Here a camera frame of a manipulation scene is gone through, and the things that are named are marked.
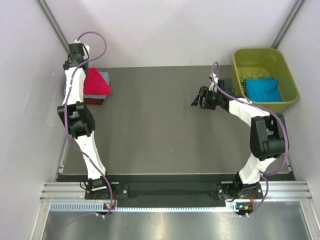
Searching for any slotted grey cable duct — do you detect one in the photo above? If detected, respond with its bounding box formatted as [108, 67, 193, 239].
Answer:
[49, 201, 250, 213]

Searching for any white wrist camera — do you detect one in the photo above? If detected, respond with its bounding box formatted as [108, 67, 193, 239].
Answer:
[208, 73, 219, 93]
[74, 40, 90, 60]

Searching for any folded light blue t shirt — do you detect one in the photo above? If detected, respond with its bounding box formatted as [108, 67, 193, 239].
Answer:
[64, 69, 111, 103]

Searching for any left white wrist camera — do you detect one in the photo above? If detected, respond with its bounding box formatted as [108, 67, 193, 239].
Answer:
[74, 40, 90, 60]

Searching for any green plastic bin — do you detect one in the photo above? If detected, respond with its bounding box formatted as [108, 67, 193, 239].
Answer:
[230, 48, 300, 113]

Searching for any folded dark red t shirt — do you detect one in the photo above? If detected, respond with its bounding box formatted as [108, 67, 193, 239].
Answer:
[84, 98, 104, 105]

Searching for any blue t shirt in bin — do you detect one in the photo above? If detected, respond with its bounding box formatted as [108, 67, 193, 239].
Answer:
[244, 77, 281, 103]

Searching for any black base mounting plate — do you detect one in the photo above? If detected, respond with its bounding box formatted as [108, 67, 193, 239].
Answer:
[84, 181, 263, 201]

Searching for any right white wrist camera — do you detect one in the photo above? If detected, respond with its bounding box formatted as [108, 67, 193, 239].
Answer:
[208, 73, 219, 93]

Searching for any aluminium frame rail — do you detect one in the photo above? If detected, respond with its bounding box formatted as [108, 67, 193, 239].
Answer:
[40, 181, 313, 202]

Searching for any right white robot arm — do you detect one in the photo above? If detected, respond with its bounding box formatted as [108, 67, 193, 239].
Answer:
[191, 75, 289, 201]

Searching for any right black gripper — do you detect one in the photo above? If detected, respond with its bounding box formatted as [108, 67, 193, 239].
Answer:
[191, 86, 224, 111]

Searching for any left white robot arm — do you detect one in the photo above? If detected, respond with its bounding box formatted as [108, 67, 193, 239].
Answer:
[57, 41, 114, 201]

